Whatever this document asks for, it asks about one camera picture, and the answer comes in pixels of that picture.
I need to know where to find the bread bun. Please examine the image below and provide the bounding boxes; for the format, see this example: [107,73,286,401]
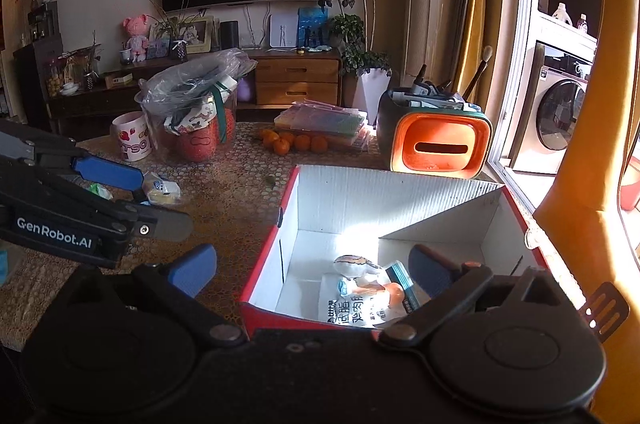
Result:
[142,171,181,206]

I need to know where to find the washing machine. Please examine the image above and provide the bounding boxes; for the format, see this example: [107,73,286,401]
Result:
[510,42,591,175]

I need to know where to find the pink plush toy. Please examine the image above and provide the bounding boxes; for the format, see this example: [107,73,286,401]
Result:
[122,14,150,63]

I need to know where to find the pink strawberry mug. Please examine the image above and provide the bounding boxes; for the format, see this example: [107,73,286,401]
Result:
[111,111,152,163]

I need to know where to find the clear plastic fruit bag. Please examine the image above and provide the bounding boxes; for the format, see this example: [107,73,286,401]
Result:
[136,48,257,164]

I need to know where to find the red cardboard box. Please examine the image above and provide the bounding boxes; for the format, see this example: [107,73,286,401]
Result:
[240,165,546,333]

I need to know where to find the wooden drawer cabinet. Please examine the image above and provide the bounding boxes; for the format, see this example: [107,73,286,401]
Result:
[247,49,342,109]

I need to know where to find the black speaker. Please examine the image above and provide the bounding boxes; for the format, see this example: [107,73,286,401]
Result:
[219,20,240,50]

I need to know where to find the orange green tissue box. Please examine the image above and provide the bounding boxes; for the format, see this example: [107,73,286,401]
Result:
[376,88,492,179]

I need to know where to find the blue picture board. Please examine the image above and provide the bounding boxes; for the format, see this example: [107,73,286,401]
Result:
[297,6,329,49]

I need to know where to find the white snack packet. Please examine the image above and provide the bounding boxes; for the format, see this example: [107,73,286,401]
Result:
[318,255,422,329]

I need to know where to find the orange tangerine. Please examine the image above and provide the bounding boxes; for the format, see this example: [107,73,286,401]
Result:
[310,136,329,154]
[293,135,311,152]
[271,138,291,156]

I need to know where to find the picture frame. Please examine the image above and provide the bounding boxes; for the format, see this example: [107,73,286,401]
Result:
[181,16,213,55]

